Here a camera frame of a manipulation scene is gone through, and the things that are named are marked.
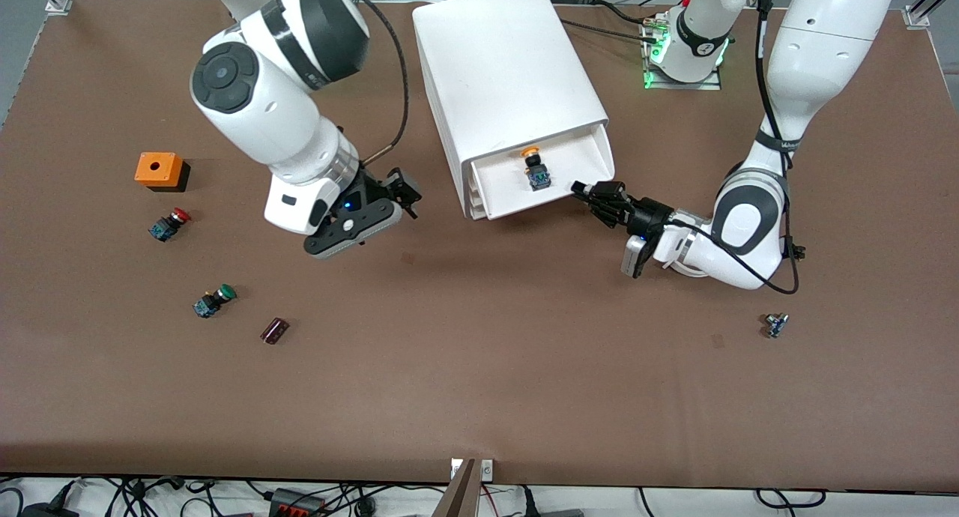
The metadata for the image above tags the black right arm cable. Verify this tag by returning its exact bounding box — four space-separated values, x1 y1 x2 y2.
315 0 411 166

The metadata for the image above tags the white drawer cabinet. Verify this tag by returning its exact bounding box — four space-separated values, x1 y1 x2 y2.
411 0 609 222

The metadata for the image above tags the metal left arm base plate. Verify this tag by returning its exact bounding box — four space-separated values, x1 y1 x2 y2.
642 11 725 91

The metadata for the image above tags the black power strip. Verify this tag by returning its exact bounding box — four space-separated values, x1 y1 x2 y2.
268 488 328 517

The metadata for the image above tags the red push button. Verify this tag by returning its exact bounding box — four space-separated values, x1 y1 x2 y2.
148 208 192 243

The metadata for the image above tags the orange box with hole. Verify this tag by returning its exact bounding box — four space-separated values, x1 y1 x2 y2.
134 152 191 193

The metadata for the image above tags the white plastic drawer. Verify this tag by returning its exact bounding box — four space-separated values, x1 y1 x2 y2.
468 124 617 223

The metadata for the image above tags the yellow push button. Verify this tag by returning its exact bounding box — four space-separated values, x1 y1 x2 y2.
521 147 554 192

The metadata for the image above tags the wooden beam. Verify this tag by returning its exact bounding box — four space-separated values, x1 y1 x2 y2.
432 458 482 517

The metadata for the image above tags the black base cable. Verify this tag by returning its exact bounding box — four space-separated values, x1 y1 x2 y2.
558 18 650 45
594 1 654 25

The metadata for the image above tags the green push button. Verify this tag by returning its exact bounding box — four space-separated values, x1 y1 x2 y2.
193 283 238 319

